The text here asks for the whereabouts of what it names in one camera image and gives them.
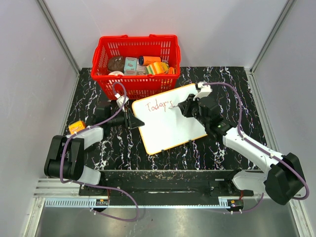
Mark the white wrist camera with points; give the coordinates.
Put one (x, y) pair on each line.
(121, 100)
(203, 90)

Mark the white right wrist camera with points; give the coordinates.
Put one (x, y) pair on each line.
(203, 90)

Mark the grey cable duct rail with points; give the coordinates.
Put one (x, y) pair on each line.
(125, 202)

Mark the red plastic shopping basket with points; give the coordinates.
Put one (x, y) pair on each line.
(164, 46)

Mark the yellow framed whiteboard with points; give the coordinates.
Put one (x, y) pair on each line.
(166, 128)

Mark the white round container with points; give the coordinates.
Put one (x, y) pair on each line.
(116, 73)

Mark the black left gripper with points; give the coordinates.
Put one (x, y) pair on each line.
(131, 121)

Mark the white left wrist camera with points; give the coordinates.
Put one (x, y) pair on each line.
(121, 100)

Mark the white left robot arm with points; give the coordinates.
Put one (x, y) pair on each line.
(73, 165)

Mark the orange juice carton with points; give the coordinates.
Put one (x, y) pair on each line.
(76, 126)

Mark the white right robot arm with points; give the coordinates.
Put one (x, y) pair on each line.
(281, 176)

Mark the pink small box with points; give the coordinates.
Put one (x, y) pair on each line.
(134, 73)

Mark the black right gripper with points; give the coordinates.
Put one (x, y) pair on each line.
(187, 104)

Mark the orange cylindrical can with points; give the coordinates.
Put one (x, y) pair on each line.
(147, 60)

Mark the brown round bread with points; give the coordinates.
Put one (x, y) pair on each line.
(116, 63)

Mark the teal small box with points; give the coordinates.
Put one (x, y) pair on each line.
(130, 64)

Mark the orange yellow snack box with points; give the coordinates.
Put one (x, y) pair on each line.
(157, 68)

